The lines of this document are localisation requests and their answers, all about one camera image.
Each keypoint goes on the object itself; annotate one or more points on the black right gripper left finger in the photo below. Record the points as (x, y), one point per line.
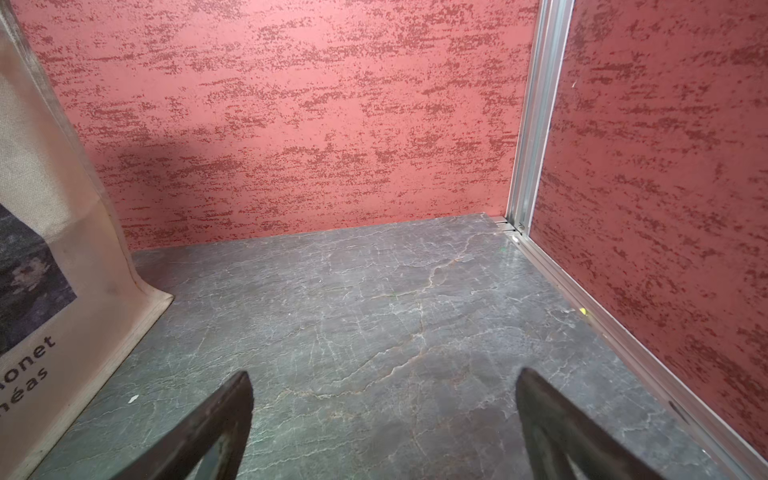
(209, 443)

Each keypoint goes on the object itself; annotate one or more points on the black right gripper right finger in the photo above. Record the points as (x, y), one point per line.
(558, 435)

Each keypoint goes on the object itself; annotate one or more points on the beige canvas tote bag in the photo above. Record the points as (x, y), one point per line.
(72, 304)

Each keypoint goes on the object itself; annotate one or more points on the right aluminium corner post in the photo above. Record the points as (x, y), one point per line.
(549, 44)

